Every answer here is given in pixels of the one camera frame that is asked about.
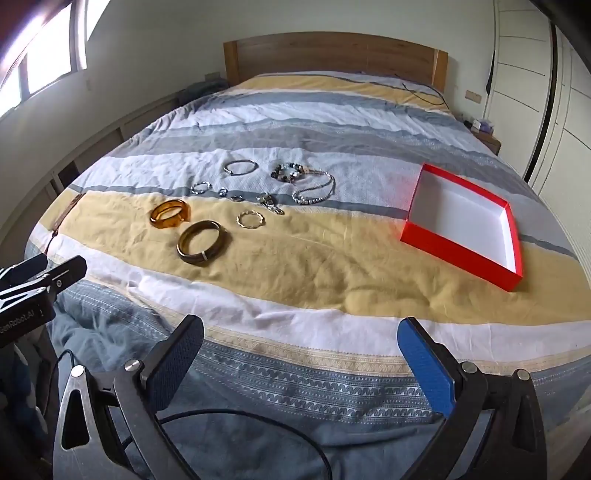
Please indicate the purple tissue box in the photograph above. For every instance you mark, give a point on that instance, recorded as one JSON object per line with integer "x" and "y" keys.
{"x": 485, "y": 123}

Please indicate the thin silver bangle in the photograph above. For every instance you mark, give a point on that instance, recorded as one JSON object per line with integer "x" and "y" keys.
{"x": 226, "y": 169}

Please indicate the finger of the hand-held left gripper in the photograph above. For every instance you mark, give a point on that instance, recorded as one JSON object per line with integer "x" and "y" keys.
{"x": 27, "y": 268}
{"x": 67, "y": 272}

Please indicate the wooden headboard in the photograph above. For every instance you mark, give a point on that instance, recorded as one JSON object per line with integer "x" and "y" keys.
{"x": 323, "y": 50}

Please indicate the amber translucent bangle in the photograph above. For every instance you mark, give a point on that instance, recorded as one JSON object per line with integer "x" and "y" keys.
{"x": 157, "y": 218}

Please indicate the wall switch plate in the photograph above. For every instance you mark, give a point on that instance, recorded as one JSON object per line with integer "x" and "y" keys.
{"x": 472, "y": 96}

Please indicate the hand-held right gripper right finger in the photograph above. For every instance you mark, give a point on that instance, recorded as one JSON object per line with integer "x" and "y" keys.
{"x": 425, "y": 364}

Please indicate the bed with striped duvet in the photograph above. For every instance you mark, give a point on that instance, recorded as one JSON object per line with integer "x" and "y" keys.
{"x": 323, "y": 277}

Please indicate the white wardrobe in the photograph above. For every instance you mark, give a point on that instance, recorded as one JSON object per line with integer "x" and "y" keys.
{"x": 521, "y": 69}

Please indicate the red cardboard box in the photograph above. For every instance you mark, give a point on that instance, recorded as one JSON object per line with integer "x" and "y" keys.
{"x": 461, "y": 217}

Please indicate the wooden nightstand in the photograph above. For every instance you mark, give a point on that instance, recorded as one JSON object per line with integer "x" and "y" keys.
{"x": 489, "y": 141}

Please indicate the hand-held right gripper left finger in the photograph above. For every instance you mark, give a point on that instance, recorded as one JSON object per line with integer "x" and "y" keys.
{"x": 175, "y": 364}

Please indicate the dark brown bangle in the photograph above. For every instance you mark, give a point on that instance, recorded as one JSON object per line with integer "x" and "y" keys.
{"x": 198, "y": 259}

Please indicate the silver wristwatch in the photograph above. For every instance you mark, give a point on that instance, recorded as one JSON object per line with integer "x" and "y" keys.
{"x": 267, "y": 200}

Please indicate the window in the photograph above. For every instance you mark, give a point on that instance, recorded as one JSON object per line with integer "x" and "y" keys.
{"x": 46, "y": 64}

